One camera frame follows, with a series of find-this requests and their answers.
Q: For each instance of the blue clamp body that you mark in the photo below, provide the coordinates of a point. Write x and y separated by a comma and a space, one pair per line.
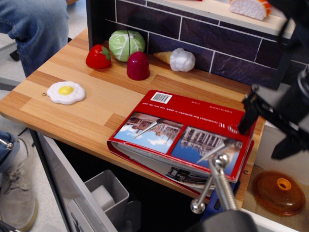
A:
214, 205

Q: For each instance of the red toy strawberry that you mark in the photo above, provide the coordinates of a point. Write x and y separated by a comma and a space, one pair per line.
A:
98, 57

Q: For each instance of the orange transparent pot lid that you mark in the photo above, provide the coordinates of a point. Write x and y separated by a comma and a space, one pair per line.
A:
279, 194

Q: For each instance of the white toy ice cream cone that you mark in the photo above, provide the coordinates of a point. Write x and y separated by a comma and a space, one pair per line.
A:
179, 59

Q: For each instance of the grey plastic bin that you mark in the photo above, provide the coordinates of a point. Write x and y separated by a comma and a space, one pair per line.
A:
120, 195

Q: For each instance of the wooden shelf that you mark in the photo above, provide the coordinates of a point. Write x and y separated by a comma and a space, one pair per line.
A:
220, 11

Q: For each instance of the dark red toy onion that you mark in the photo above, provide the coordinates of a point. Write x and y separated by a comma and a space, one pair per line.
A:
138, 66

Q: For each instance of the toy salmon sushi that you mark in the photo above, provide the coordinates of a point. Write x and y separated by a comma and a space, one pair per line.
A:
257, 9

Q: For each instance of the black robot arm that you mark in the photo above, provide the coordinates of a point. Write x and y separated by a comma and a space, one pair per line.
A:
294, 33

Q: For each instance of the white block in bin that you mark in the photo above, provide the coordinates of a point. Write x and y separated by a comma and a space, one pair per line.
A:
103, 198

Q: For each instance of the grey cabinet door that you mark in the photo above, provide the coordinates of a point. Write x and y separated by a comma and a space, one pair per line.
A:
80, 210

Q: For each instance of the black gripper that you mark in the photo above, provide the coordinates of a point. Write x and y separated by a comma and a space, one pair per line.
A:
287, 110

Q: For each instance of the red hardcover picture book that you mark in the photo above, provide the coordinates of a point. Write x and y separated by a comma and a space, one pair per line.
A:
174, 137

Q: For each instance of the toy fried egg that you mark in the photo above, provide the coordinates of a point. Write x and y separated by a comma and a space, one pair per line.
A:
66, 92

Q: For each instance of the grey sneaker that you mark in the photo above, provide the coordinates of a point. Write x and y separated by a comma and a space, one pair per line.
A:
18, 204

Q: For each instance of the blue jeans leg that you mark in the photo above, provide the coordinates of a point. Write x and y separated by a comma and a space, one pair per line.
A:
39, 27

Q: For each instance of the black shelf post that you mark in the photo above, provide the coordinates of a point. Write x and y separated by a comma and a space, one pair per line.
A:
275, 62

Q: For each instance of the green toy cabbage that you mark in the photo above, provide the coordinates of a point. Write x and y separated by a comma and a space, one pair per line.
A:
123, 43

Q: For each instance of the metal clamp screw handle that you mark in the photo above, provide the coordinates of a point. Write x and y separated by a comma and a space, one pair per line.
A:
227, 199

